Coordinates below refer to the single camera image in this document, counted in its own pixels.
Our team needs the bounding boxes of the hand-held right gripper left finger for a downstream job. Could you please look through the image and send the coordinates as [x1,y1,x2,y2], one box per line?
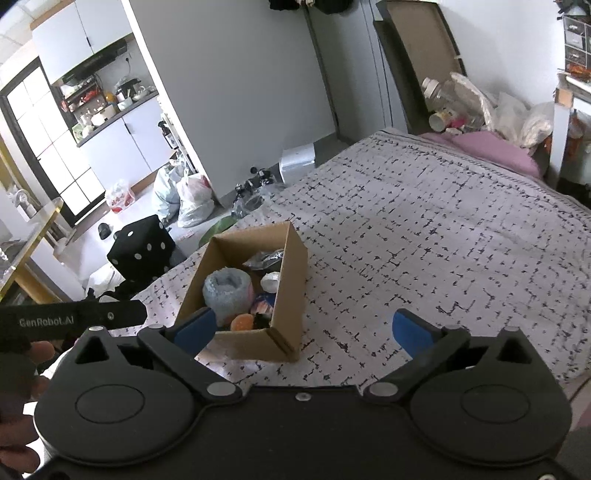
[69,307,244,408]

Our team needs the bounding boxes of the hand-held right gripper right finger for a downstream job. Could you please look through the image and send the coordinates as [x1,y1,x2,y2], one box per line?
[364,308,542,406]

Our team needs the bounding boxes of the light blue fluffy headband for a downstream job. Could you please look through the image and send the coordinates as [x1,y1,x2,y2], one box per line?
[202,267,254,326]

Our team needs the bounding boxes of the brown cardboard box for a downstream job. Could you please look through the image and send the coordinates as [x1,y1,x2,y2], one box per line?
[177,220,308,363]

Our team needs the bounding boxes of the dark grey item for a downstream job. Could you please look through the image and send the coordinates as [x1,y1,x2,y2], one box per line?
[242,248,286,274]

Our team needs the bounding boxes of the person's left hand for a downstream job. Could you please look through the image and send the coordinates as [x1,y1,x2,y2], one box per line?
[0,340,57,480]

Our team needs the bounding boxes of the dark cloth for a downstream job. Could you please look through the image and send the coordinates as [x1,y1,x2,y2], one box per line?
[85,281,149,304]

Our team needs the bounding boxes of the colourful printed item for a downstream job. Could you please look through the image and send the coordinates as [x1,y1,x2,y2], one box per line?
[250,292,278,315]

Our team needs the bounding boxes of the glass table with gold edge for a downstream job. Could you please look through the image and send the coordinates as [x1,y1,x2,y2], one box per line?
[0,198,65,305]

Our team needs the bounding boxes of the black dice stool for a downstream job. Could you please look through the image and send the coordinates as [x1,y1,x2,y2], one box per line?
[107,215,177,283]

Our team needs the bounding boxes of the patterned white bedspread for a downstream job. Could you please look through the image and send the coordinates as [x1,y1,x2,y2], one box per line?
[134,129,591,389]

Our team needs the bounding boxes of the green leaf-shaped item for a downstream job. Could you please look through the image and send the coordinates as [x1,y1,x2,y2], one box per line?
[199,216,236,248]

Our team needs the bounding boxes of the red and white bag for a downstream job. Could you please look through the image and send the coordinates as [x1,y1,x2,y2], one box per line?
[105,181,136,214]

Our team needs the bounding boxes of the grey plastic bag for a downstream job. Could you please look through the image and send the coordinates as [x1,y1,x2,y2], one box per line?
[152,164,190,223]

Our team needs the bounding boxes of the black gear on floor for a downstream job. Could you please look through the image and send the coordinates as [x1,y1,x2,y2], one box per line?
[231,166,288,219]

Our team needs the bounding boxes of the white box appliance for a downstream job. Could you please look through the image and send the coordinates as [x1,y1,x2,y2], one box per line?
[279,145,319,186]

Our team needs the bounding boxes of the pink pillow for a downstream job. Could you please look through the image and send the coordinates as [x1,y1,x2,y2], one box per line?
[422,130,544,179]

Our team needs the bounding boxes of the paper cup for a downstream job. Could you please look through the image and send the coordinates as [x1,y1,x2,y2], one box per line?
[428,109,456,133]

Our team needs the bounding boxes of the pile of clear plastic bags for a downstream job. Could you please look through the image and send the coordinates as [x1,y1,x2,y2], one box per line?
[450,71,556,149]

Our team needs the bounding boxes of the clear plastic jar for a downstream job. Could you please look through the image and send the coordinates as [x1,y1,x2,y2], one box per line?
[421,78,463,112]

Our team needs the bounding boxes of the white desk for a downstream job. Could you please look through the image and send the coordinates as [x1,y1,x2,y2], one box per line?
[551,74,591,186]

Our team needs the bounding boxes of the colourful bags under desk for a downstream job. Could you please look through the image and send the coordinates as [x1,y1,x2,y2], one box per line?
[568,111,591,186]

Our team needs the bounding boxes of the black range hood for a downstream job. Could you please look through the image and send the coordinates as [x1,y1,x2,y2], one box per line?
[62,39,130,85]

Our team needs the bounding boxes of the leaning brown board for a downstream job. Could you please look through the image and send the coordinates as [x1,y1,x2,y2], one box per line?
[373,0,468,136]

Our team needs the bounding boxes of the grey drawer organizer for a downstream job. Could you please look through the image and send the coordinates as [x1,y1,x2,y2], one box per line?
[561,14,591,71]

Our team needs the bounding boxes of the hanging dark clothes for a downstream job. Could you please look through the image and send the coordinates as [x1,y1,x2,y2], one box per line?
[268,0,359,14]

